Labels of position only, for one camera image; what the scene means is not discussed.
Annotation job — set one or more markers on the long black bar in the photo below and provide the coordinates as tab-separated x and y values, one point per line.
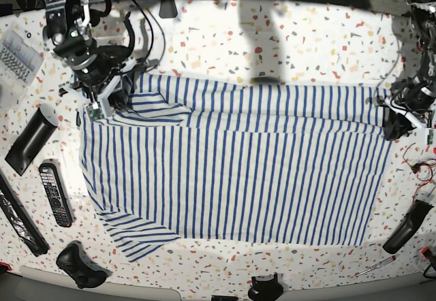
21	221

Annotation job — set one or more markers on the black game controller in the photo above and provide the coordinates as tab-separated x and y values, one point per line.
71	263

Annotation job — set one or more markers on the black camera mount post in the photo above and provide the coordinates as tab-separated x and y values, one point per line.
168	9

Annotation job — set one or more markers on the red handled screwdriver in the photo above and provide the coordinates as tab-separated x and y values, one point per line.
378	265

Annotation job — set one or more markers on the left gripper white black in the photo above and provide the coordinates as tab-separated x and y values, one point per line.
399	121

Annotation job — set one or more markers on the black TV remote control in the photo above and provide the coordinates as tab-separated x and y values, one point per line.
56	194

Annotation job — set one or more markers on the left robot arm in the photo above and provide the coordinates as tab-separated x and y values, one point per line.
411	102

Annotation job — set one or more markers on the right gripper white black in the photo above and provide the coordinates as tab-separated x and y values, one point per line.
100	101

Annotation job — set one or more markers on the small red clip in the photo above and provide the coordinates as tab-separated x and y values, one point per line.
427	253

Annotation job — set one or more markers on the blue white striped t-shirt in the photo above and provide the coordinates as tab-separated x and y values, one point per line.
262	163

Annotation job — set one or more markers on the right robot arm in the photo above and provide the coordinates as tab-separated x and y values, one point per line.
103	74

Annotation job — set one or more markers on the black round stand bottom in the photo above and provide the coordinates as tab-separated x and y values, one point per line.
265	290

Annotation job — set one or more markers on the clear plastic screw box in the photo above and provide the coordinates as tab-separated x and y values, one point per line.
20	63

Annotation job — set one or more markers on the black curved handle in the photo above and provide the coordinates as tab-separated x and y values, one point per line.
408	226

